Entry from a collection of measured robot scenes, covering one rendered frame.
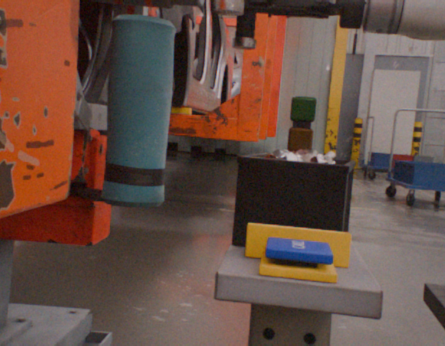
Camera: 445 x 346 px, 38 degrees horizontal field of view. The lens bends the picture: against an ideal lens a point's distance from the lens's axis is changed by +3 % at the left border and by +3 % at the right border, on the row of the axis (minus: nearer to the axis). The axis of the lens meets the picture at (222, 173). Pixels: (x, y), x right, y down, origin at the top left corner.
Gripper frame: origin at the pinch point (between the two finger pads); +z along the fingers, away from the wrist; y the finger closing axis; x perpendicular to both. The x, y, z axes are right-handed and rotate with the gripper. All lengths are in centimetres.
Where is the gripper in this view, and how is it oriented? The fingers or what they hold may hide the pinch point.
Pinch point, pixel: (249, 1)
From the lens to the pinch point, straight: 121.5
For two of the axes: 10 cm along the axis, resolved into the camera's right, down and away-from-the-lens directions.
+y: 1.0, -0.6, 9.9
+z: -9.9, -0.9, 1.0
